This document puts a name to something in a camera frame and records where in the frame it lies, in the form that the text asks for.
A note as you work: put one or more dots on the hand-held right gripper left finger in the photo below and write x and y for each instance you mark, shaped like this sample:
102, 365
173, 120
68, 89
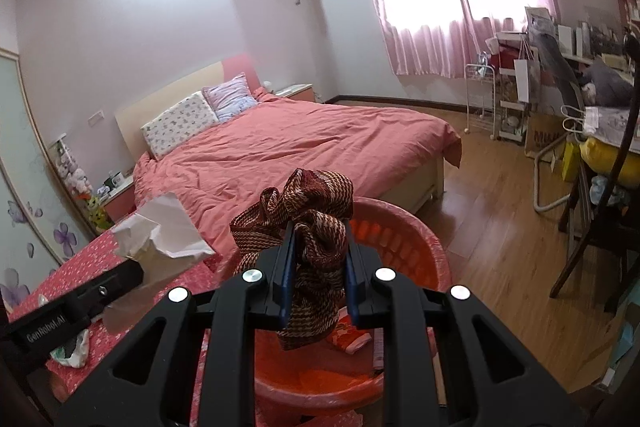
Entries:
287, 279

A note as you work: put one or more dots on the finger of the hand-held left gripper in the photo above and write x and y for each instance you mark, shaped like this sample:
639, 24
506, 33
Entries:
120, 279

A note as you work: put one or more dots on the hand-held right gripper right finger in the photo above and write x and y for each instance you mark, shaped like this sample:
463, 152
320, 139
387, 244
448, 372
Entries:
353, 289

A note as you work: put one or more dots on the brown patterned scarf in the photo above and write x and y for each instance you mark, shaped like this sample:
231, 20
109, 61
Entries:
320, 247

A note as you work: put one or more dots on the white paper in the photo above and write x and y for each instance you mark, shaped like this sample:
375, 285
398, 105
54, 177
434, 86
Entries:
165, 232

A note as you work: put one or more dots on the orange-red plastic basin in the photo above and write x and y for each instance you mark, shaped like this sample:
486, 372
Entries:
400, 237

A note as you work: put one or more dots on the crumpled white green wrapper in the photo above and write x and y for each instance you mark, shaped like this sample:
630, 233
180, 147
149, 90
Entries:
75, 349

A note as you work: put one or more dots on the red floral tablecloth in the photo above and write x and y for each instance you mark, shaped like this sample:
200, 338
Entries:
75, 267

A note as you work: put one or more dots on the green yellow plush toy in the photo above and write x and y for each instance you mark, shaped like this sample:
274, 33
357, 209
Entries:
98, 213

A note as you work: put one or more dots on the pink nightstand with mugs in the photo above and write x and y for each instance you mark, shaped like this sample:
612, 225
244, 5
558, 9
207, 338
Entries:
120, 202

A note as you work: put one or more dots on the dark green mug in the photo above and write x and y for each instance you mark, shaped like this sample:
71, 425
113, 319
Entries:
108, 184

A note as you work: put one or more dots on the white mug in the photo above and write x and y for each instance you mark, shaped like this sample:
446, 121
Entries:
118, 180

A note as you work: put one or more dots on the clear tube of plush toys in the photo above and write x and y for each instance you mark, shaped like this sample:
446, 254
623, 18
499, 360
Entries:
70, 169

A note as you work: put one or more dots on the salmon duvet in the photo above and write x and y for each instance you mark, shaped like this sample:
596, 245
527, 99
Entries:
280, 147

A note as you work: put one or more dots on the floral wardrobe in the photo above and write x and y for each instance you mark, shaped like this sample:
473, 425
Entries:
25, 167

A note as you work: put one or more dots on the white floral pillow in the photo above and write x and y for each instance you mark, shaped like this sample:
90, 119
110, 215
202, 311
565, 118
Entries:
177, 122

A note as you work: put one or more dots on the striped lilac pillow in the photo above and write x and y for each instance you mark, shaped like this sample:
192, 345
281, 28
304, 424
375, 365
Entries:
232, 97

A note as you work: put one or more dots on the beige headboard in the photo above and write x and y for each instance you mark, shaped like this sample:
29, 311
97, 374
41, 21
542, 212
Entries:
165, 87

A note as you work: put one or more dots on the white storage trolley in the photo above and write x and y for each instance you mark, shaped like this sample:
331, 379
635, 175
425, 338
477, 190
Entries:
510, 117

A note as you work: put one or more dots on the dark wooden chair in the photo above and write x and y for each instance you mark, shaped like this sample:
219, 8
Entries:
590, 232

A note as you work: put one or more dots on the brown paper bag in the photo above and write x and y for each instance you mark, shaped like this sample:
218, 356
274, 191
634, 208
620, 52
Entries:
545, 137

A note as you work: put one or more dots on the white paper bag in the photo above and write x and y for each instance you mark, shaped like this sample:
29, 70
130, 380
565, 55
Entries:
525, 79

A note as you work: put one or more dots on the yellow cushion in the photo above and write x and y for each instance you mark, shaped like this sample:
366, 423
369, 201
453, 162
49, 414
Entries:
607, 157

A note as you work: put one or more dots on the grey garment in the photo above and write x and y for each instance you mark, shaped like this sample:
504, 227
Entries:
607, 82

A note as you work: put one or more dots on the white bed frame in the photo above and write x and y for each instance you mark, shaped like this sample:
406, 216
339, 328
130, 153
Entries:
430, 179

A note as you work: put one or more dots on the white wall socket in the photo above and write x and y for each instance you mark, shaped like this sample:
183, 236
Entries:
96, 117

